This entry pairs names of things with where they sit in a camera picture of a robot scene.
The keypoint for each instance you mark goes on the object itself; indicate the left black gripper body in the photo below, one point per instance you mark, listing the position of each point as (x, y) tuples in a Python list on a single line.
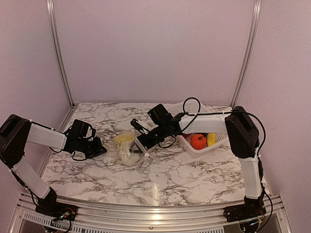
[(91, 150)]

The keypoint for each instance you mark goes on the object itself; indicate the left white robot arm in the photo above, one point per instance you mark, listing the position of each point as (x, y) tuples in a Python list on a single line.
[(17, 133)]

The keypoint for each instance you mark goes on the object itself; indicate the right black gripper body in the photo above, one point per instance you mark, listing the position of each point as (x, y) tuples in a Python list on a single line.
[(161, 135)]

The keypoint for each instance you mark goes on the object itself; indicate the front aluminium frame rail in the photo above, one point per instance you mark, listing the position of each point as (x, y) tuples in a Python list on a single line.
[(96, 217)]

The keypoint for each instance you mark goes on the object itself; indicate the left aluminium frame post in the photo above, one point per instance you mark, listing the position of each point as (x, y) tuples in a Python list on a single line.
[(58, 54)]

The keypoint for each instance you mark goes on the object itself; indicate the aluminium frame post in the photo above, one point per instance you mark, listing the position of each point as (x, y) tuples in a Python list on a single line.
[(248, 51), (58, 54)]

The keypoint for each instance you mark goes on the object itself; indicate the fake orange tomato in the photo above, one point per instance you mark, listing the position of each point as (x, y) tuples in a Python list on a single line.
[(198, 141)]

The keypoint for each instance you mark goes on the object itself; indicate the white plastic basket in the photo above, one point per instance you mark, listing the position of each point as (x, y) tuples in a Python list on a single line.
[(210, 120)]

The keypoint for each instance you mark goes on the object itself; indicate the right aluminium frame post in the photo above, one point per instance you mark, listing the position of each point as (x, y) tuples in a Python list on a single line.
[(248, 51)]

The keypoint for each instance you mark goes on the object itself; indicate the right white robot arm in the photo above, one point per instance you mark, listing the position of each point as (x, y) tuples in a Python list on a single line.
[(244, 141)]

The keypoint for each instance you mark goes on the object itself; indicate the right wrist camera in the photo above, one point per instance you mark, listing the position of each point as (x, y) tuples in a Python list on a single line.
[(135, 123)]

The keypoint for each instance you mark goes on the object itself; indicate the clear zip top bag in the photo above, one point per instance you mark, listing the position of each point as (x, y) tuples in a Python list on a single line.
[(128, 154)]

